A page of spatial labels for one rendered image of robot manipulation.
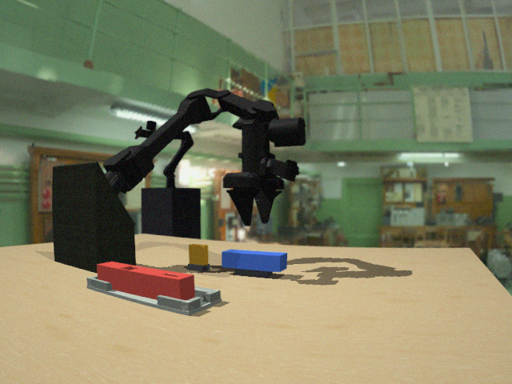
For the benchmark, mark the blue rectangular block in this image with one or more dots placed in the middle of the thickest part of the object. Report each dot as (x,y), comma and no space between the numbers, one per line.
(254,260)

